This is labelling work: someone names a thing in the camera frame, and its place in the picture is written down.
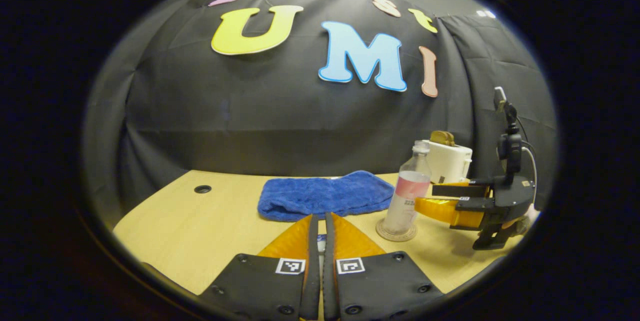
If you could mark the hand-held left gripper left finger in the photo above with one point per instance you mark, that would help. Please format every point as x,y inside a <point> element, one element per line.
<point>260,286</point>

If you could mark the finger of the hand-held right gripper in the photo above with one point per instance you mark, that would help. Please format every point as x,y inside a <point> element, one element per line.
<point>475,204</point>
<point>460,190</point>

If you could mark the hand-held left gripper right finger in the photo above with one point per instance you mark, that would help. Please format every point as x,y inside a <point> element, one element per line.
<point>380,286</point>

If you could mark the round cork coaster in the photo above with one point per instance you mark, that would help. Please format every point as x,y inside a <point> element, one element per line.
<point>395,236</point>

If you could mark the clear water bottle pink label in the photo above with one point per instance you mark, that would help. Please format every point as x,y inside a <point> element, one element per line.
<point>407,196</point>

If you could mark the white toaster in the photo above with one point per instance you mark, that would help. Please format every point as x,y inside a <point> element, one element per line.
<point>450,163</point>

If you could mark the brown toast slice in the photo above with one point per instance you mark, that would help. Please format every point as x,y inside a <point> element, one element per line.
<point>450,138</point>
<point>438,138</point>

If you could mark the blue towel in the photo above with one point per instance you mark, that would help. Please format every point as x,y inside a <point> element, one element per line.
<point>325,196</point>

